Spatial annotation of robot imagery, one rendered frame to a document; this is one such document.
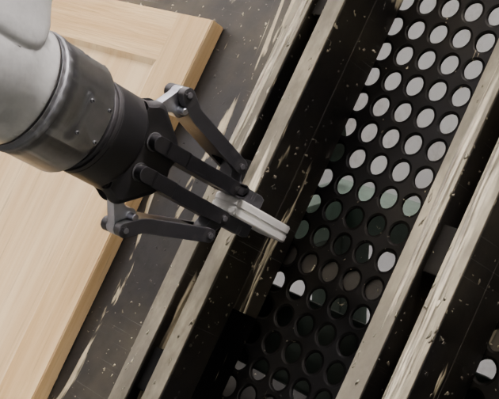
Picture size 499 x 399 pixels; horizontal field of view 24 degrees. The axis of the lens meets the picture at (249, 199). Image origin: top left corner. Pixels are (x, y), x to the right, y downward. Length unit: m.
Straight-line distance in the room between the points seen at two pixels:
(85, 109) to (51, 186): 0.52
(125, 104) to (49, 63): 0.08
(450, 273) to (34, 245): 0.57
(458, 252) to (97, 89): 0.29
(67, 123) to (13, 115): 0.04
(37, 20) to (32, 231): 0.56
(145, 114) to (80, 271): 0.39
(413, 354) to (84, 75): 0.31
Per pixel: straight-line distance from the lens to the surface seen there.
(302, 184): 1.04
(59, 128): 0.79
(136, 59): 1.28
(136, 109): 0.84
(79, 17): 1.39
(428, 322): 0.86
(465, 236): 0.86
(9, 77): 0.75
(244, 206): 0.95
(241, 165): 0.94
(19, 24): 0.75
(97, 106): 0.80
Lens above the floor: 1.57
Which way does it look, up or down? 19 degrees down
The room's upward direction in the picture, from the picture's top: straight up
